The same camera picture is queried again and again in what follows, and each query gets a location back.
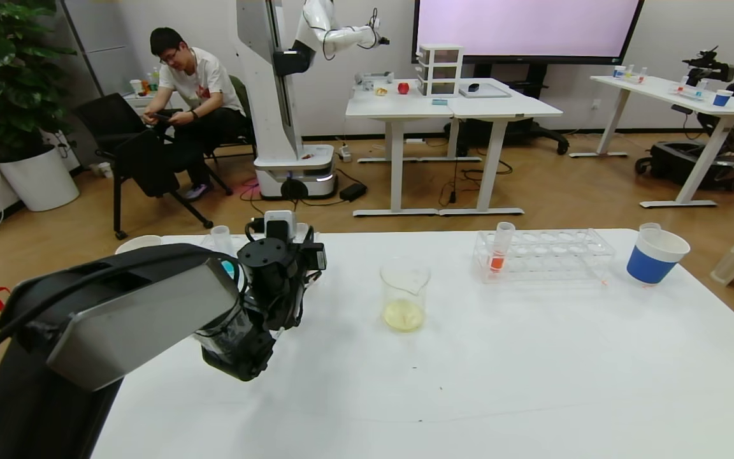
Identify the seated man white shirt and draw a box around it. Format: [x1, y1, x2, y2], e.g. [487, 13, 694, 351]
[144, 27, 247, 201]

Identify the long white desk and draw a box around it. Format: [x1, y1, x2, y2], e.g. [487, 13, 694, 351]
[568, 75, 734, 209]

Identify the clear plastic box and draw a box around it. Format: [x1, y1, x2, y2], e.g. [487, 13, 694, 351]
[354, 71, 395, 89]

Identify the grey metal cabinet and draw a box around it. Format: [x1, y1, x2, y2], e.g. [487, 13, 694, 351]
[61, 0, 151, 165]

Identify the clear test tube rack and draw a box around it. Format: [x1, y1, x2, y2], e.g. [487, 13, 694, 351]
[196, 231, 323, 286]
[473, 228, 616, 283]

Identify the black floor cable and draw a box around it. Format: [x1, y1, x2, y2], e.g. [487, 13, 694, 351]
[436, 135, 514, 206]
[238, 180, 350, 222]

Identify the black mobile robot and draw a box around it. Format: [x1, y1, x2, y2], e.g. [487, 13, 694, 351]
[633, 22, 734, 193]

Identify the glass beaker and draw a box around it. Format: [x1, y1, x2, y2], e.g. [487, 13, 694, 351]
[380, 257, 431, 332]

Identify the black screen stand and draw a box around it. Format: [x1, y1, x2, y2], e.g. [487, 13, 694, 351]
[442, 62, 569, 157]

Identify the grey flat pad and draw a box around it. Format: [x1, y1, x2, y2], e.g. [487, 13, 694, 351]
[457, 82, 512, 99]

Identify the large display screen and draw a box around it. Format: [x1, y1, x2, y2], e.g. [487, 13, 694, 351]
[412, 0, 645, 66]

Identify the white plant pot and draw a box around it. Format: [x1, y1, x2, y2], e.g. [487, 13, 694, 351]
[0, 143, 80, 212]

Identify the white drawer unit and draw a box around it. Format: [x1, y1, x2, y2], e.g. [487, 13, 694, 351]
[416, 43, 464, 98]

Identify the white side cabinet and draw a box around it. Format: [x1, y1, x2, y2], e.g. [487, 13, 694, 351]
[124, 91, 170, 117]

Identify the blue paper cup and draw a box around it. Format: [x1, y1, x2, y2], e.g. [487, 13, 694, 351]
[626, 228, 691, 286]
[115, 235, 164, 254]

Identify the white standing desk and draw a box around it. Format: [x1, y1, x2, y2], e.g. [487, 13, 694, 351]
[345, 79, 454, 217]
[438, 78, 564, 216]

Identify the black office chair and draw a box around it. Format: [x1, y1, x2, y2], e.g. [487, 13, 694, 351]
[74, 92, 215, 240]

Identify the white tall mobile robot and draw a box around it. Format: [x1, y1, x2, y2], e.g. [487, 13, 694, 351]
[234, 0, 391, 200]

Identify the green potted plant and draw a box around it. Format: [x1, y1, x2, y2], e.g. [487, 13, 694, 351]
[0, 0, 78, 162]

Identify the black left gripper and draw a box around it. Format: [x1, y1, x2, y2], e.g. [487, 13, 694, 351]
[201, 329, 276, 382]

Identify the blue pigment test tube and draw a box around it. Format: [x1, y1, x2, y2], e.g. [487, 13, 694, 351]
[210, 225, 238, 279]

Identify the small clear tube rack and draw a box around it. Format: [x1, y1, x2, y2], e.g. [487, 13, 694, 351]
[672, 75, 707, 100]
[610, 64, 649, 85]

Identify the dark padded chair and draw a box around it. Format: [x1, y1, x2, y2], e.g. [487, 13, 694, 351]
[205, 75, 257, 193]

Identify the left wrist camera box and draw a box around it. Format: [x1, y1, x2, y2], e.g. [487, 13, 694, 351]
[264, 210, 296, 242]

